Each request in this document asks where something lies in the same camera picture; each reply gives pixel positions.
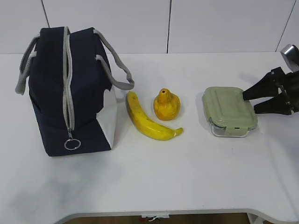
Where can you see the yellow banana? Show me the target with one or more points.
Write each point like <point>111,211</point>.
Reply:
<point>144,124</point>

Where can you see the green lid glass container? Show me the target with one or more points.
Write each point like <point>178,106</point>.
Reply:
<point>227,114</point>

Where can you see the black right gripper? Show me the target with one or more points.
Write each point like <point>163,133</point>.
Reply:
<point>283,103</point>

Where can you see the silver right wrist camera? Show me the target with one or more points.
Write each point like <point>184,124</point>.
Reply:
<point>290,54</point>

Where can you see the navy blue lunch bag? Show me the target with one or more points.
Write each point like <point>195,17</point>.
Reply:
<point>71,80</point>

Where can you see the orange yellow pear toy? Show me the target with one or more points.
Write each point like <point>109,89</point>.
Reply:
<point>166,105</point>

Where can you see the white tape under table edge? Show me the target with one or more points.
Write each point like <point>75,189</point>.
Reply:
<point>153,216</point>

